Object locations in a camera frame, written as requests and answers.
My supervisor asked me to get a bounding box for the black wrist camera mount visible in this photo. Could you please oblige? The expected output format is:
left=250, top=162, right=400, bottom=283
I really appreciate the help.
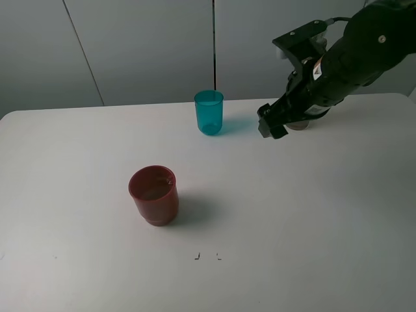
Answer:
left=272, top=20, right=328, bottom=74

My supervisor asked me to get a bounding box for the smoky transparent water bottle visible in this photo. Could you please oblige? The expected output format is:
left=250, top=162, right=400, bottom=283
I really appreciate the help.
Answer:
left=285, top=31, right=330, bottom=131

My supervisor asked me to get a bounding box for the red plastic cup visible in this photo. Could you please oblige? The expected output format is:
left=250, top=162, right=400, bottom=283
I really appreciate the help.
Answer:
left=128, top=165, right=179, bottom=227

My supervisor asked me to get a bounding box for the teal translucent plastic cup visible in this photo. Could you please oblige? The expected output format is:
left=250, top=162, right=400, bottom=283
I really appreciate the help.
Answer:
left=194, top=90, right=224, bottom=136

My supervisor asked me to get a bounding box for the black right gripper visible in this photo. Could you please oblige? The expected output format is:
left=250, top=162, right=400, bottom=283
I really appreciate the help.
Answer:
left=257, top=70, right=328, bottom=140

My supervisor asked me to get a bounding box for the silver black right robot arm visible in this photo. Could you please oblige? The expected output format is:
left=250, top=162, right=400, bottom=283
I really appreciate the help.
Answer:
left=257, top=1, right=415, bottom=139

